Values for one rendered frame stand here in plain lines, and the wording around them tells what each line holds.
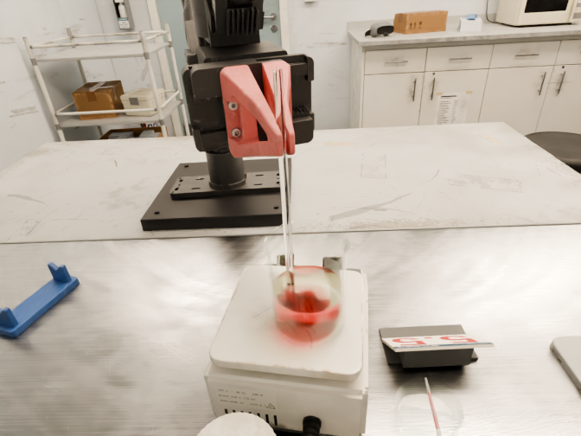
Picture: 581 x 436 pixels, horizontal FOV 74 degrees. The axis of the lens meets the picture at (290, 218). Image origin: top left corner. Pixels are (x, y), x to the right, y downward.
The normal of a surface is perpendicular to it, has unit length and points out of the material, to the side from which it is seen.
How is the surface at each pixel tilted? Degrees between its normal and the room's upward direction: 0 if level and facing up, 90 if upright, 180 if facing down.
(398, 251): 0
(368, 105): 90
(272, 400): 90
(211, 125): 93
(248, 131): 92
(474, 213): 0
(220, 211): 1
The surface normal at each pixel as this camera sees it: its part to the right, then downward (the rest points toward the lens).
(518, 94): -0.01, 0.52
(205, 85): 0.31, 0.52
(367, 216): -0.05, -0.85
